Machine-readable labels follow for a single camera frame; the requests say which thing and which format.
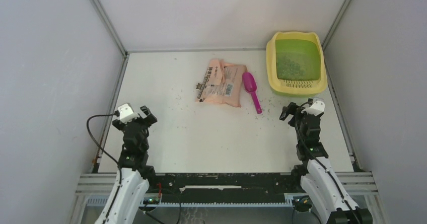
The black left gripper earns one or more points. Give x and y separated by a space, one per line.
150 119

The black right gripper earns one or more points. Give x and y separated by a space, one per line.
291 108

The magenta plastic scoop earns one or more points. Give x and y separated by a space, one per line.
251 88

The pink cat litter bag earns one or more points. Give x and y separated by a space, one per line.
222 83

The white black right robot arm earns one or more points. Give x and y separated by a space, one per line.
315 174

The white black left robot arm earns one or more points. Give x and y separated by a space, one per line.
134 176

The green litter pellets pile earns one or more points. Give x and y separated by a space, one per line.
292 66

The yellow green litter box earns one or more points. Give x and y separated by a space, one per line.
307 43

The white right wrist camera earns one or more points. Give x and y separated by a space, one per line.
316 107

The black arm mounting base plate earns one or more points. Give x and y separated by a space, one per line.
225 188

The aluminium front frame rail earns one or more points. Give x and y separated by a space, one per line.
355 183

